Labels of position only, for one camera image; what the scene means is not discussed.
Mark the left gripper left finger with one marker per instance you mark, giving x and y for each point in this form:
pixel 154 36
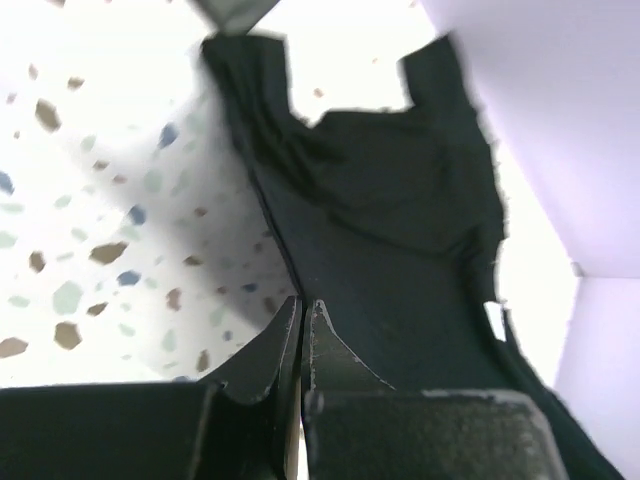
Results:
pixel 238 422

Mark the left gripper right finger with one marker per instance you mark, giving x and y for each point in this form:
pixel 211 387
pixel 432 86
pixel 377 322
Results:
pixel 358 427

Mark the black t shirt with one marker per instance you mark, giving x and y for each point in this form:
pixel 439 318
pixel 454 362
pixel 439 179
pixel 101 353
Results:
pixel 393 220

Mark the folded grey t shirt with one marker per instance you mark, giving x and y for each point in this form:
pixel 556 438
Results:
pixel 235 16

